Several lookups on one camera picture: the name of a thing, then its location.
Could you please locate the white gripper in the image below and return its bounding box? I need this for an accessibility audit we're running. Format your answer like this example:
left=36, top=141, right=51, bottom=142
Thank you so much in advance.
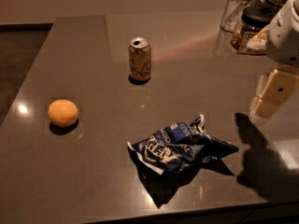
left=249, top=0, right=299, bottom=125

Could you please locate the blue chip bag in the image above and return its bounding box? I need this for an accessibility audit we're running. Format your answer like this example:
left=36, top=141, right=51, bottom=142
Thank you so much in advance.
left=127, top=114, right=239, bottom=175

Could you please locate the orange soda can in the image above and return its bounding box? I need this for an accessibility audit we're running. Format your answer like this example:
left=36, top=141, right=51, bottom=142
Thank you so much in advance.
left=128, top=37, right=151, bottom=83

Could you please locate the snack jar with black lid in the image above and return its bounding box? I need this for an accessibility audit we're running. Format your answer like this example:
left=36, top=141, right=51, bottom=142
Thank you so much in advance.
left=231, top=5, right=276, bottom=55

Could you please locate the clear glass cup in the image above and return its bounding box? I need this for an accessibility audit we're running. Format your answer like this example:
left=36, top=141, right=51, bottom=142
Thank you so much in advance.
left=221, top=0, right=256, bottom=33

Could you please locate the orange fruit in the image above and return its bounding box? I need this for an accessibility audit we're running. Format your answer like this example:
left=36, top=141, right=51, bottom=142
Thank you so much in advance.
left=48, top=99, right=78, bottom=128

